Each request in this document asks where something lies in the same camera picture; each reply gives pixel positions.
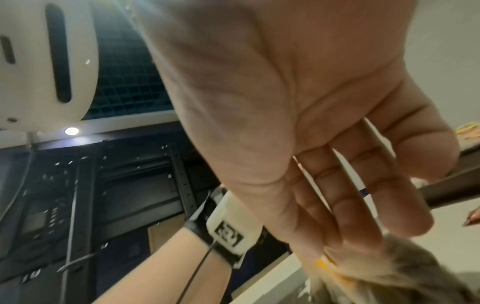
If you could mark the black metal shelving rack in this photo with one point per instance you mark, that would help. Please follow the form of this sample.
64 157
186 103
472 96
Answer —
112 184

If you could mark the glass grid building facade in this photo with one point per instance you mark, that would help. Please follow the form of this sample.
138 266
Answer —
127 74

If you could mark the person's right hand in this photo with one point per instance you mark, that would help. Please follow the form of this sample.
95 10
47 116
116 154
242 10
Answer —
281 104

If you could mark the pile of tea bags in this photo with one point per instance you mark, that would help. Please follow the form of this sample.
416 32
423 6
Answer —
405 267

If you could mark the round ceiling spotlight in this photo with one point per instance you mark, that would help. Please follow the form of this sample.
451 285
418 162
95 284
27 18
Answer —
71 131

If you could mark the white slotted device housing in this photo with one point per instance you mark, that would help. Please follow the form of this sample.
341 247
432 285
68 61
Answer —
33 74

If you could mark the person's left forearm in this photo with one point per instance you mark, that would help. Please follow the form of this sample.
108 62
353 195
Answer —
150 276

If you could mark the row of tea bags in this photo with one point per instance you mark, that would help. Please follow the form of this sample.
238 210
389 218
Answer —
468 130

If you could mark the brown cardboard box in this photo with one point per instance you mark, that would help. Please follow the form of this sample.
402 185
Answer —
165 236

